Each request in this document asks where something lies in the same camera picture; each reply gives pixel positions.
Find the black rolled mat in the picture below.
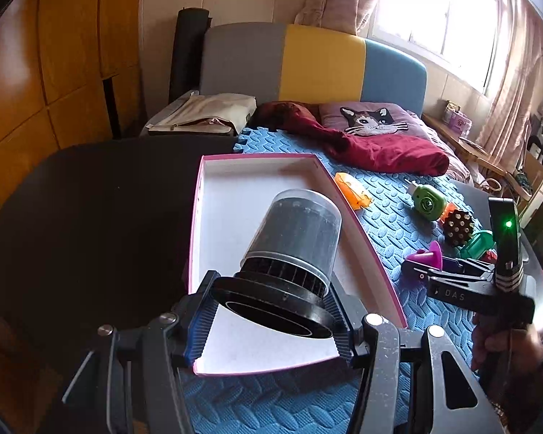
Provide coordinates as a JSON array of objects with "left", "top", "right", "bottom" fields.
[{"left": 168, "top": 8, "right": 212, "bottom": 103}]

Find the maroon folded garment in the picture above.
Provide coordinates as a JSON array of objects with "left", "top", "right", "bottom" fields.
[{"left": 247, "top": 101, "right": 449, "bottom": 176}]

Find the wooden wardrobe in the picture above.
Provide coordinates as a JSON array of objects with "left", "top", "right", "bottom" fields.
[{"left": 0, "top": 0, "right": 144, "bottom": 208}]

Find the black grey cylindrical cup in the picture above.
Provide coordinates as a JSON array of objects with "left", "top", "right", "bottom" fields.
[{"left": 212, "top": 189, "right": 342, "bottom": 339}]

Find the white handled bag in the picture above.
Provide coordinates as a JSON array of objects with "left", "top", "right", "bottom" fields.
[{"left": 480, "top": 177, "right": 507, "bottom": 197}]

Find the pink storage box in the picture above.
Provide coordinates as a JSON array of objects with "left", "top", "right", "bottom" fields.
[{"left": 442, "top": 101, "right": 472, "bottom": 138}]

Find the green flanged plastic spool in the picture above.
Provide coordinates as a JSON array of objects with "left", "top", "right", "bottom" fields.
[{"left": 458, "top": 230, "right": 494, "bottom": 260}]

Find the grey yellow blue headboard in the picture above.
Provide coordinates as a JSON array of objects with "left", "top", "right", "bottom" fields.
[{"left": 200, "top": 22, "right": 428, "bottom": 115}]

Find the green white round toy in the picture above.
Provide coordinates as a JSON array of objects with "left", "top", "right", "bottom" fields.
[{"left": 407, "top": 181, "right": 447, "bottom": 221}]

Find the blue foam puzzle mat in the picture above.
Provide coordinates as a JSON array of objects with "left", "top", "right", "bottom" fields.
[{"left": 180, "top": 125, "right": 503, "bottom": 434}]

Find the orange plastic clip piece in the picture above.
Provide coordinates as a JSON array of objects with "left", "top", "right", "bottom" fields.
[{"left": 334, "top": 171, "right": 372, "bottom": 210}]

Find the beige canvas bag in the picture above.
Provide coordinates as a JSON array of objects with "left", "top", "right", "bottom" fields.
[{"left": 140, "top": 90, "right": 257, "bottom": 137}]

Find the wooden side table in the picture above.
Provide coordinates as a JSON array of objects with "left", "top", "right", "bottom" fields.
[{"left": 422, "top": 114, "right": 531, "bottom": 201}]

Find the pink white shallow tray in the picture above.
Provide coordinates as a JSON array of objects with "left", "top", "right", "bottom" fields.
[{"left": 188, "top": 154, "right": 408, "bottom": 377}]

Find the pinkish purple quilt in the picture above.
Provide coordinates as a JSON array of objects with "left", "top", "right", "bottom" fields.
[{"left": 406, "top": 111, "right": 473, "bottom": 185}]

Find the purple cat pillow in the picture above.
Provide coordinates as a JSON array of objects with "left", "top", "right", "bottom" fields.
[{"left": 319, "top": 102, "right": 428, "bottom": 139}]

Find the orange cube blocks piece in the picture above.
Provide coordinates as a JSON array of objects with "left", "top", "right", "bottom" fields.
[{"left": 438, "top": 202, "right": 457, "bottom": 224}]

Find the red printed block piece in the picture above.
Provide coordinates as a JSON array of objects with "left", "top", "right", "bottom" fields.
[{"left": 480, "top": 249, "right": 497, "bottom": 264}]

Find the brown knobbed massage brush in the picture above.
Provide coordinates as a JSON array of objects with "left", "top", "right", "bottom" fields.
[{"left": 442, "top": 209, "right": 475, "bottom": 248}]

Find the black padded massage table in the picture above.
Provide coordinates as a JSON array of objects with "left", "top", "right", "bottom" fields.
[{"left": 0, "top": 134, "right": 241, "bottom": 434}]

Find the person's right hand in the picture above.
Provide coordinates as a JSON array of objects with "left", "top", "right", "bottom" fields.
[{"left": 471, "top": 314, "right": 543, "bottom": 375}]

